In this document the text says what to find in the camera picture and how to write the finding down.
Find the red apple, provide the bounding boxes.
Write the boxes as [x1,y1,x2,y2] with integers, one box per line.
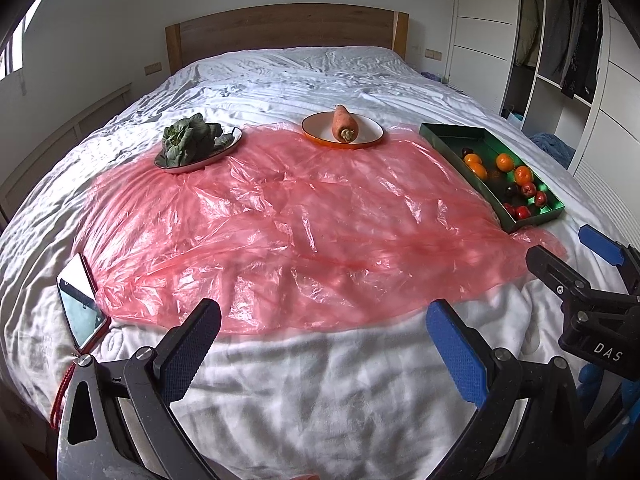
[503,203,516,218]

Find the green tray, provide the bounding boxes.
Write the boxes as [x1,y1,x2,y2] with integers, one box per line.
[419,124,564,234]

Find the white wardrobe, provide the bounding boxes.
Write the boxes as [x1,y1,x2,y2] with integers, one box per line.
[445,0,639,244]

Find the orange rimmed white plate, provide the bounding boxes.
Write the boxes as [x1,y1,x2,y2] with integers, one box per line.
[302,108,385,150]

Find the orange in tray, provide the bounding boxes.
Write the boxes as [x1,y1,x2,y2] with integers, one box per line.
[463,153,483,166]
[495,153,515,174]

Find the pink plastic sheet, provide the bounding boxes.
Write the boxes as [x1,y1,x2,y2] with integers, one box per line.
[74,126,565,335]

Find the large orange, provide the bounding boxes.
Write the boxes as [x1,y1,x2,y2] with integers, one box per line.
[513,166,534,186]

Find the red tomato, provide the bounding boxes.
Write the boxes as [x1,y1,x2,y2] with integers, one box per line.
[521,182,537,198]

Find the carrot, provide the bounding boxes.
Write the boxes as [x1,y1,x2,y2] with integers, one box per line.
[331,105,359,144]

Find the small orange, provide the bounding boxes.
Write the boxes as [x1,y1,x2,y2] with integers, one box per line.
[469,162,488,181]

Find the smartphone red case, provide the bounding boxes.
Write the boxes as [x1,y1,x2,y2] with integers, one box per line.
[56,254,111,354]

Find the wooden headboard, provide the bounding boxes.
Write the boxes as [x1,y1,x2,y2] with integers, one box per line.
[165,3,409,74]

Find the window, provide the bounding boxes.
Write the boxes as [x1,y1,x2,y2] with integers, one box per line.
[0,0,42,79]

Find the blue towel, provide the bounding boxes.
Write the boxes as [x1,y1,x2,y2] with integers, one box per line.
[530,132,576,169]

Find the hanging clothes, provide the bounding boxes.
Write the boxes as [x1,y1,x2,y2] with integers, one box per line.
[515,0,602,102]

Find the grey plate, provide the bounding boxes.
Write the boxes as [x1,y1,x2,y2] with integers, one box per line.
[154,122,243,174]

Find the red cable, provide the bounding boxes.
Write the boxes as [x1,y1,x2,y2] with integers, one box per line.
[48,356,82,430]

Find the small red fruit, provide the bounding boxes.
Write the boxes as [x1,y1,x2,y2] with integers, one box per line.
[515,206,532,220]

